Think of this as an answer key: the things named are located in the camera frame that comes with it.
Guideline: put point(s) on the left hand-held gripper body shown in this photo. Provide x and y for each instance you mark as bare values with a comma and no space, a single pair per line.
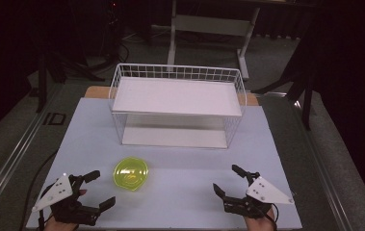
55,192

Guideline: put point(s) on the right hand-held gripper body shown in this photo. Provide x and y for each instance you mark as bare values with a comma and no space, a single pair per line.
266,193

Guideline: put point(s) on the person's right hand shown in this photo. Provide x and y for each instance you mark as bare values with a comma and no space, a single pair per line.
257,223

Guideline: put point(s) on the person's left hand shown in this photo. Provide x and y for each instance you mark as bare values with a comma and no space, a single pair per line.
59,226

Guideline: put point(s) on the green translucent plate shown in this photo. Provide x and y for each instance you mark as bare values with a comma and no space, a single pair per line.
131,174

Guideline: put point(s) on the black stand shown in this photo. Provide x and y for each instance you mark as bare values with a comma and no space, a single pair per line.
299,83

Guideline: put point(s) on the metal floor rail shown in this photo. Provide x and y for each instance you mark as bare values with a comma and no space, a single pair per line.
323,166
13,150

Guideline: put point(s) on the white metal desk frame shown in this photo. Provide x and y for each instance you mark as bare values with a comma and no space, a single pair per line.
213,25

